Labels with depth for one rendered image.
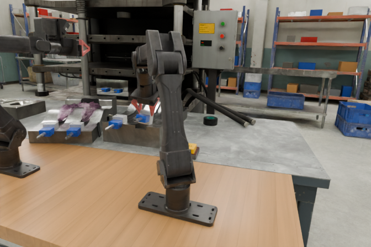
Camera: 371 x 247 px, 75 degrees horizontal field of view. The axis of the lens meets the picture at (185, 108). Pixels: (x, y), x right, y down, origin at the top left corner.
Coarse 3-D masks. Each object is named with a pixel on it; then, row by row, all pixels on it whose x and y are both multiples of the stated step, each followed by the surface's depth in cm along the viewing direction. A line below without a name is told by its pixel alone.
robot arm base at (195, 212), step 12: (156, 192) 69; (168, 192) 60; (180, 192) 59; (144, 204) 63; (156, 204) 64; (168, 204) 61; (180, 204) 60; (192, 204) 64; (204, 204) 64; (168, 216) 61; (180, 216) 59; (192, 216) 59; (204, 216) 60
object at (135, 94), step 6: (138, 84) 91; (150, 84) 92; (138, 90) 93; (144, 90) 92; (150, 90) 93; (132, 96) 94; (138, 96) 94; (144, 96) 93; (150, 96) 95; (156, 96) 95
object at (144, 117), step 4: (140, 112) 101; (144, 112) 100; (148, 112) 100; (136, 116) 97; (140, 116) 97; (144, 116) 96; (148, 116) 98; (152, 116) 102; (136, 120) 91; (140, 120) 97; (144, 120) 96; (148, 120) 99; (152, 120) 103; (148, 124) 100
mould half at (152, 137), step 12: (132, 108) 127; (144, 108) 126; (156, 108) 125; (132, 120) 108; (156, 120) 110; (108, 132) 105; (120, 132) 104; (132, 132) 102; (144, 132) 101; (156, 132) 100; (132, 144) 104; (144, 144) 102; (156, 144) 101
